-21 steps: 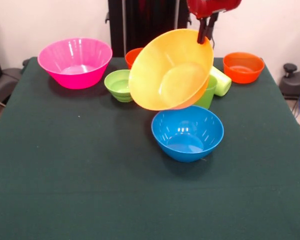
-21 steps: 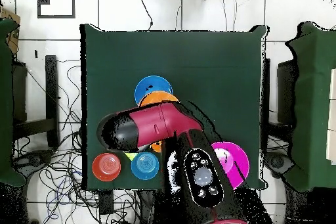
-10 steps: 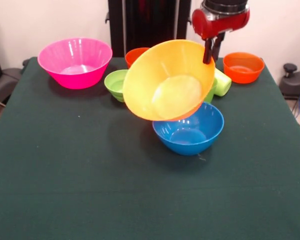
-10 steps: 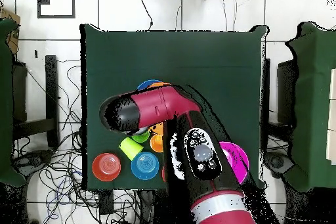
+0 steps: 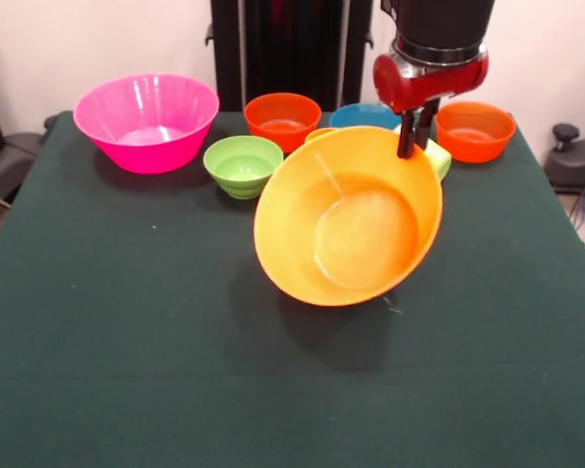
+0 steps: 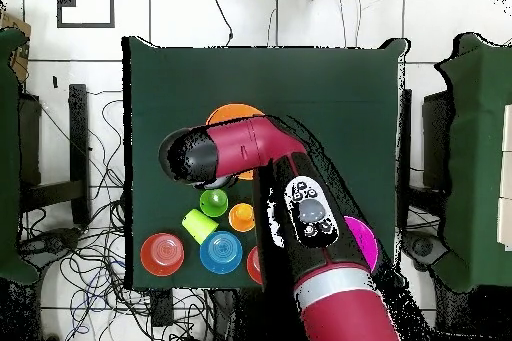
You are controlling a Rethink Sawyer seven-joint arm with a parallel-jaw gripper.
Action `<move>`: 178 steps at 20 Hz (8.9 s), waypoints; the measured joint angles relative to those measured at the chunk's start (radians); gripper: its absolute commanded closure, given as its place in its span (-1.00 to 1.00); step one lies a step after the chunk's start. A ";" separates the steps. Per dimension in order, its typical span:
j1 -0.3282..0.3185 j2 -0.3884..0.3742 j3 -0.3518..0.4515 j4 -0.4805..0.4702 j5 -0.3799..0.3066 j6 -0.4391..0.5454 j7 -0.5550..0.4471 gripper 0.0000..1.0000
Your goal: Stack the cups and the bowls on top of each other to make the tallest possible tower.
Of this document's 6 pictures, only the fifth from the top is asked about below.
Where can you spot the orange cup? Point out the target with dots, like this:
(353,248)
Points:
(317,134)

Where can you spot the small blue bowl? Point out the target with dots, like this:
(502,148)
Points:
(361,117)

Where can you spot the red-orange bowl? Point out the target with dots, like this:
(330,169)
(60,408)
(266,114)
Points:
(473,141)
(283,109)

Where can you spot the lime yellow cup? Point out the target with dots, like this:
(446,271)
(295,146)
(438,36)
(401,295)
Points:
(441,158)

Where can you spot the grey pedestal foot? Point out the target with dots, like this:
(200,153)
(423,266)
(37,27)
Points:
(14,151)
(580,161)

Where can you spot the large orange bowl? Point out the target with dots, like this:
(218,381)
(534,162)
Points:
(297,234)

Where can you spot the dark green tablecloth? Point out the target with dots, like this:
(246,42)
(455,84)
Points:
(292,380)

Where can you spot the small green bowl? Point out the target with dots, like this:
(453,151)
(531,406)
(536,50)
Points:
(234,170)

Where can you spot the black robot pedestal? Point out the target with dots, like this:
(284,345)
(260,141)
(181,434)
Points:
(297,49)

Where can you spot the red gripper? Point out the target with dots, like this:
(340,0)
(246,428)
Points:
(429,85)

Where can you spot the large pink bowl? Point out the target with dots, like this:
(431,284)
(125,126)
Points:
(127,107)

